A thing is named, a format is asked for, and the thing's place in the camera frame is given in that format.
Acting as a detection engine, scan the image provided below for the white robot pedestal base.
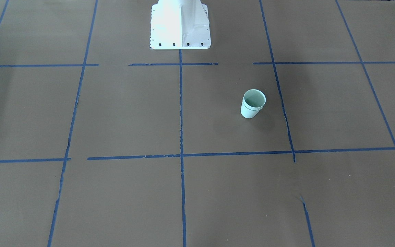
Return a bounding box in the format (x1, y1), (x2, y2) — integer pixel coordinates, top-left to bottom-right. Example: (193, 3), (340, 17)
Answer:
(149, 0), (212, 50)

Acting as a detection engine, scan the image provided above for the light green cup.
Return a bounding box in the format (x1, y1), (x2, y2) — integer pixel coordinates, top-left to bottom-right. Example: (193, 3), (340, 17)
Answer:
(242, 89), (266, 110)
(240, 100), (264, 119)

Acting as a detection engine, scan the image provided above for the brown paper table cover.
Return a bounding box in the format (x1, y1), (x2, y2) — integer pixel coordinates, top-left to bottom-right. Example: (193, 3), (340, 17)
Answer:
(0, 0), (395, 247)

